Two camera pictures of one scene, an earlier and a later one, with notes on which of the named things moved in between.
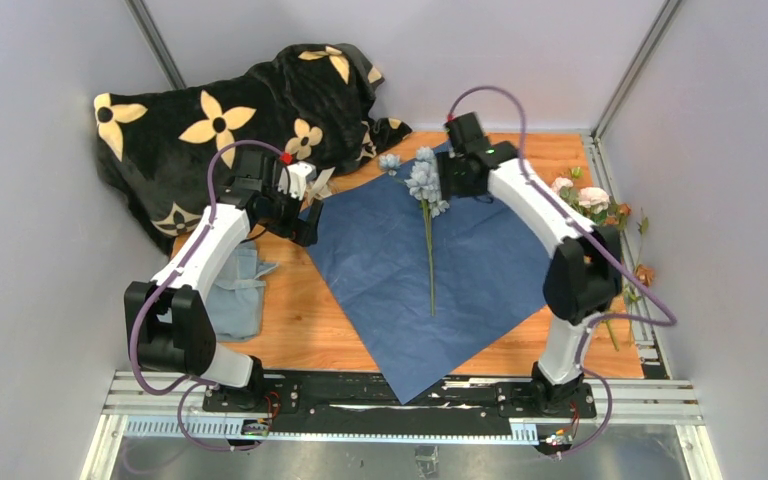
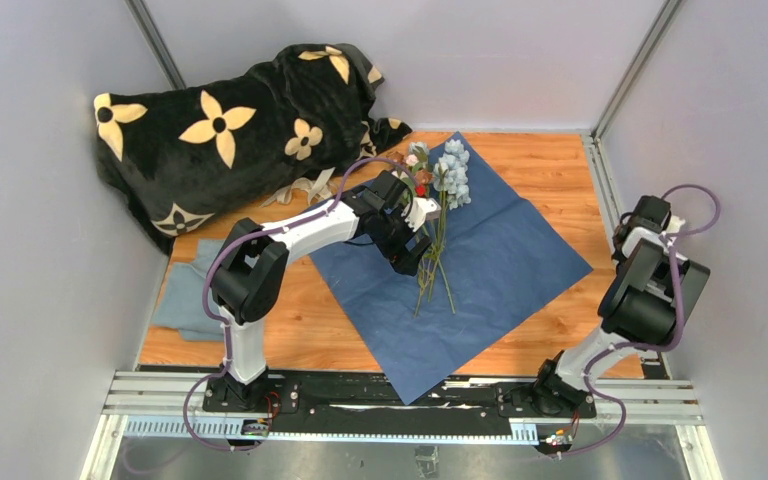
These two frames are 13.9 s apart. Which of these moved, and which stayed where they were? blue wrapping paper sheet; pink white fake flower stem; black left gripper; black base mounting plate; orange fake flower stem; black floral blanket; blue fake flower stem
Moved: orange fake flower stem; pink white fake flower stem; blue fake flower stem; black left gripper
Stayed: black floral blanket; blue wrapping paper sheet; black base mounting plate
